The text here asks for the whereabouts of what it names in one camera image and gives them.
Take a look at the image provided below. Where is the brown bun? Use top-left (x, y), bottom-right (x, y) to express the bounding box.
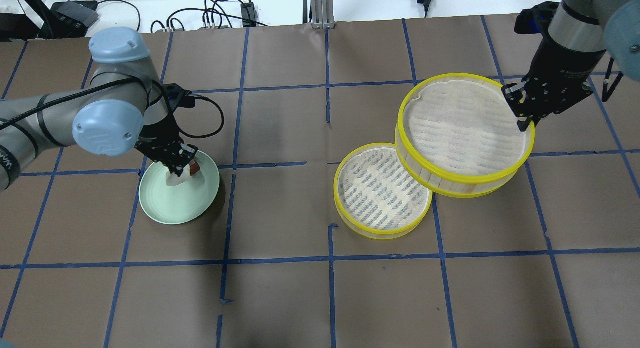
top-left (188, 159), bottom-right (201, 176)

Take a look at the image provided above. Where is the aluminium frame post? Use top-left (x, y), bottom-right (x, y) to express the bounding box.
top-left (310, 0), bottom-right (336, 29)

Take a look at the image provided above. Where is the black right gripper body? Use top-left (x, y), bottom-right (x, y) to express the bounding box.
top-left (502, 36), bottom-right (595, 124)

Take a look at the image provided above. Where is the light green plate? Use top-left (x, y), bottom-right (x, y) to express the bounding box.
top-left (138, 151), bottom-right (221, 225)

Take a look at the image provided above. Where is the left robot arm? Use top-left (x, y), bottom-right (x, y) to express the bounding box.
top-left (0, 27), bottom-right (201, 190)

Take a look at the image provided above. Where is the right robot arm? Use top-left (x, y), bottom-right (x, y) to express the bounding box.
top-left (502, 0), bottom-right (640, 132)

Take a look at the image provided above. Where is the white bun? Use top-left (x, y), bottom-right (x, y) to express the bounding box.
top-left (166, 171), bottom-right (191, 187)

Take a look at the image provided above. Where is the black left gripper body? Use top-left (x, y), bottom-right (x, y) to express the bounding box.
top-left (135, 83), bottom-right (198, 171)

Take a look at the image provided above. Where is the yellow steamer layer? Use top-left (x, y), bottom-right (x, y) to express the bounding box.
top-left (333, 142), bottom-right (434, 240)
top-left (394, 73), bottom-right (537, 198)

